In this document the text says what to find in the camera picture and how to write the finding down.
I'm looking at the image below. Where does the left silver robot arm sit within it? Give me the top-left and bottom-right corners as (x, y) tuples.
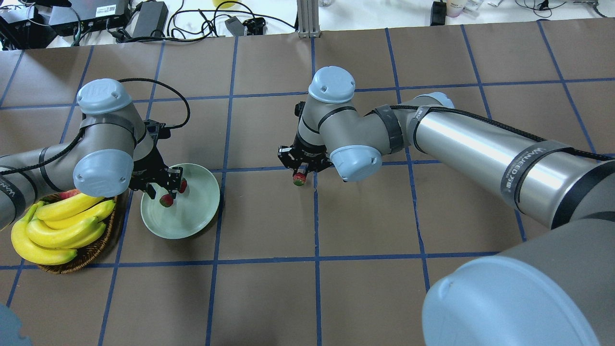
(0, 78), (183, 228)

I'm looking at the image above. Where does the small black adapter brick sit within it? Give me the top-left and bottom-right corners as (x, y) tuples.
(429, 0), (447, 26)

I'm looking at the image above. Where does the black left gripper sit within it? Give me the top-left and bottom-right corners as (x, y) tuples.
(129, 120), (183, 199)

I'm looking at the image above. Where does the red yellow apple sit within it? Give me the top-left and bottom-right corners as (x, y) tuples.
(59, 189), (81, 200)

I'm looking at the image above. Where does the black power adapter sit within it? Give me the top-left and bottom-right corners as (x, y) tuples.
(132, 0), (168, 38)

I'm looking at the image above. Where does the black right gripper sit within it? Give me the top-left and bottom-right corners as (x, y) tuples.
(277, 101), (333, 179)

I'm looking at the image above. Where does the yellow banana bunch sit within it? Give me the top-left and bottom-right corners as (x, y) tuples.
(10, 190), (117, 273)

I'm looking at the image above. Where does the red strawberry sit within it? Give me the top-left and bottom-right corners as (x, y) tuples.
(293, 173), (306, 186)
(159, 194), (175, 208)

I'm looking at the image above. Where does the brown wicker basket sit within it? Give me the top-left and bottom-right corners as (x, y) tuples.
(37, 192), (129, 274)

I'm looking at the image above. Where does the paper cup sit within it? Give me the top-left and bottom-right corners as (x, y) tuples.
(445, 0), (468, 18)

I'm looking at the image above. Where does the strawberry plate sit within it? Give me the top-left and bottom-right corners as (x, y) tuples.
(178, 178), (187, 194)

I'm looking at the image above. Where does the aluminium frame post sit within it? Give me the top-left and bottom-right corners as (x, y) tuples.
(296, 0), (321, 38)

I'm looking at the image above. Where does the pale green plate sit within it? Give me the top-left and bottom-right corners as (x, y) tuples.
(140, 163), (220, 239)

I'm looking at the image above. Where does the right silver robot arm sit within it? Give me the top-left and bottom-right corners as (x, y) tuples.
(277, 66), (615, 346)

